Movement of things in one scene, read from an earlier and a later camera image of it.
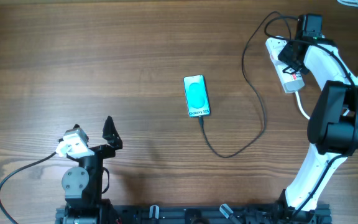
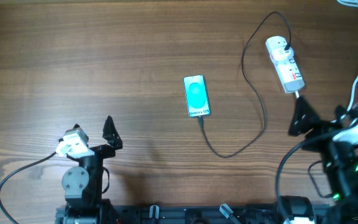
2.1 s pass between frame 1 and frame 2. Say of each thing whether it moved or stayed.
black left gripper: stayed
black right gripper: moved
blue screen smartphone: stayed
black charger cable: stayed
